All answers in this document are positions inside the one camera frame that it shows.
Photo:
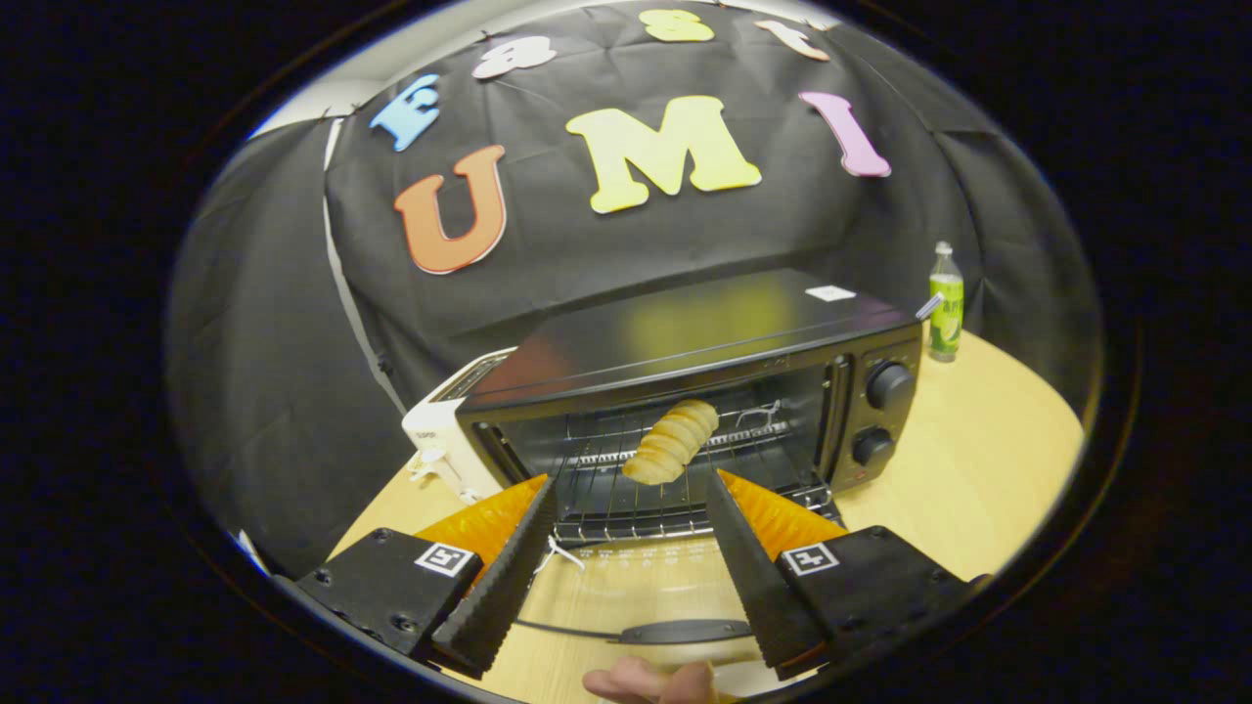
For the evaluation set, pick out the green label drink bottle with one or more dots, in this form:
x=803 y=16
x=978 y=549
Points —
x=946 y=303

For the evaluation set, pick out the sliced yellow bread roll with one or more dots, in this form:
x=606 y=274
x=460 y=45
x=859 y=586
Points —
x=670 y=445

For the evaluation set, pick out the white pop-up toaster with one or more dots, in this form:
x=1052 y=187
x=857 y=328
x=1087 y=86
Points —
x=440 y=430

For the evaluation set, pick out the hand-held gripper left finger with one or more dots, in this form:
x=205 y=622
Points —
x=499 y=587

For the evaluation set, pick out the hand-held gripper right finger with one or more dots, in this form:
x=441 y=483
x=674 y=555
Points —
x=753 y=577

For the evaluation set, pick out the white blue striped utensil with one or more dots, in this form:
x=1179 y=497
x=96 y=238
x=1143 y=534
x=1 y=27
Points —
x=929 y=307

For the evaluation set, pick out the black toaster oven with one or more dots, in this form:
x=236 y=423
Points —
x=685 y=332

